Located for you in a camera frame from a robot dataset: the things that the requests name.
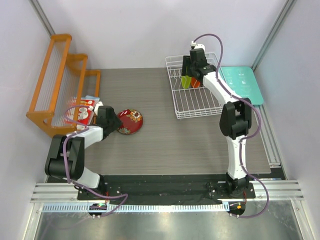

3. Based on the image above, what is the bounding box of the orange plate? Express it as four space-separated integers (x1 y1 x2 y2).
190 77 201 88

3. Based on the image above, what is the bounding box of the white wire dish rack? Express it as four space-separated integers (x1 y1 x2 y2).
165 55 222 119

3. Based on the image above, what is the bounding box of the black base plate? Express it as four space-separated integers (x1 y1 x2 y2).
76 173 256 204

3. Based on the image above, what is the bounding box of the orange wooden shelf rack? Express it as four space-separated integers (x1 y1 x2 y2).
26 33 101 137

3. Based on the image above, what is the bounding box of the red snack package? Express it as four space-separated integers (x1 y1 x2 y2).
62 95 100 131

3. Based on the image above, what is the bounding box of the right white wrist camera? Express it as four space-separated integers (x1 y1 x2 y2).
190 41 206 52

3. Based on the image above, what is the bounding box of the purple cable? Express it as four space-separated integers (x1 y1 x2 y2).
62 104 130 217
192 33 270 220

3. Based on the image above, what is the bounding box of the teal cutting board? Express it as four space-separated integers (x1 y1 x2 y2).
219 66 264 106

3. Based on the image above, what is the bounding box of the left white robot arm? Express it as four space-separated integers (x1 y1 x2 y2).
44 105 123 200

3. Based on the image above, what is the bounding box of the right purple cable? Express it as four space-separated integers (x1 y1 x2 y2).
192 33 270 220

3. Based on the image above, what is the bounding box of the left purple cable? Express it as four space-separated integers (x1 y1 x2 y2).
62 104 130 217

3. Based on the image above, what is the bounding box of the lime green plate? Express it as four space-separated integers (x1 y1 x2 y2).
181 75 192 89

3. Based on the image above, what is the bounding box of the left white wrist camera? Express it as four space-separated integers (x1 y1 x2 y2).
88 101 103 116

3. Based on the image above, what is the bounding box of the white slotted cable duct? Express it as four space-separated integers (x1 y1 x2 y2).
42 202 230 214

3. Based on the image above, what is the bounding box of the red floral plate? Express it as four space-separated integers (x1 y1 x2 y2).
117 109 144 135

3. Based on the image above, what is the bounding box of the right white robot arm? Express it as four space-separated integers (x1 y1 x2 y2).
181 47 252 198

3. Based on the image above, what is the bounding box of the aluminium frame rail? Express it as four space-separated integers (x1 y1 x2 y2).
31 108 304 203

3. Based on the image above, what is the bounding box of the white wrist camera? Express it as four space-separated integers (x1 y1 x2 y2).
88 101 103 116
190 41 206 52

